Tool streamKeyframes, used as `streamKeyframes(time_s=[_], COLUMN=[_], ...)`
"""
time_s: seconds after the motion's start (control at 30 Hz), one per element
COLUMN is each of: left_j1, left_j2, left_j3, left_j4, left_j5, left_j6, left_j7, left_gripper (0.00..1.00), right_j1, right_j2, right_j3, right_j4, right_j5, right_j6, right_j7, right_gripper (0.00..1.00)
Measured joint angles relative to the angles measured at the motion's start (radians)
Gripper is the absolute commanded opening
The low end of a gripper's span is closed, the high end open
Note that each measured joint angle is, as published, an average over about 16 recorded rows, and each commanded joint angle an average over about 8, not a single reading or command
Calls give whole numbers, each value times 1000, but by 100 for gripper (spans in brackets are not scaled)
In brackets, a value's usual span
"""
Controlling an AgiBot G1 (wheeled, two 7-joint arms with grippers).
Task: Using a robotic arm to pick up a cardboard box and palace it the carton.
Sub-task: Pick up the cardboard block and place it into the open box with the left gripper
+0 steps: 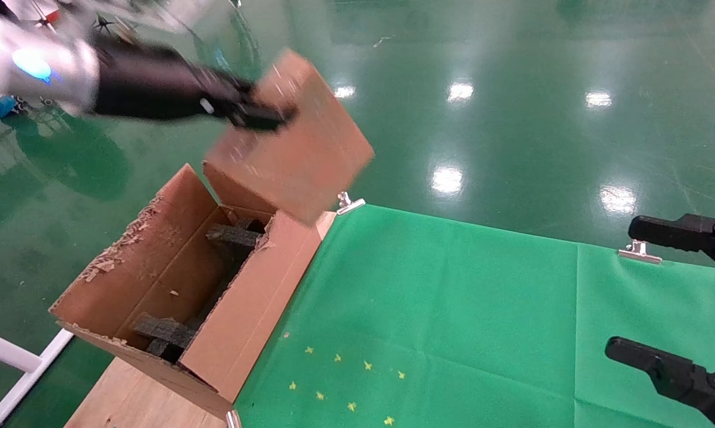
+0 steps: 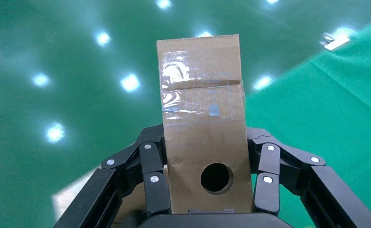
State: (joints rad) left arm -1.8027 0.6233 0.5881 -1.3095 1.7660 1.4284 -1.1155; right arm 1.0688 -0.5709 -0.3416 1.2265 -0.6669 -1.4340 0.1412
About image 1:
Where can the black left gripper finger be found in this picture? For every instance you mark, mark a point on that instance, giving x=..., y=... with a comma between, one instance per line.
x=262, y=117

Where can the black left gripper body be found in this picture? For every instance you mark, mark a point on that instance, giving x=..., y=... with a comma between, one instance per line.
x=155, y=86

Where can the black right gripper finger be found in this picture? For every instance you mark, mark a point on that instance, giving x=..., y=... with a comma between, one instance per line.
x=684, y=232
x=684, y=380

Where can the small brown cardboard box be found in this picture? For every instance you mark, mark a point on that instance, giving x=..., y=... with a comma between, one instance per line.
x=298, y=160

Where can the large open cardboard carton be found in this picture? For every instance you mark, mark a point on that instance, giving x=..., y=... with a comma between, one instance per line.
x=250, y=315

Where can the silver metal binder clip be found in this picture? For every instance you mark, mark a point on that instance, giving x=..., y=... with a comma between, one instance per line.
x=233, y=419
x=639, y=254
x=348, y=205

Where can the blue shoe cover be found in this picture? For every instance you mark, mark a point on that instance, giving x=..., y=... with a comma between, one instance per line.
x=3, y=107

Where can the green table cloth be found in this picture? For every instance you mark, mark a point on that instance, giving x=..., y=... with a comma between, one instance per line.
x=452, y=315

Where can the white metal table frame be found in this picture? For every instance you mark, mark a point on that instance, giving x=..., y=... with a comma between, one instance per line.
x=6, y=353

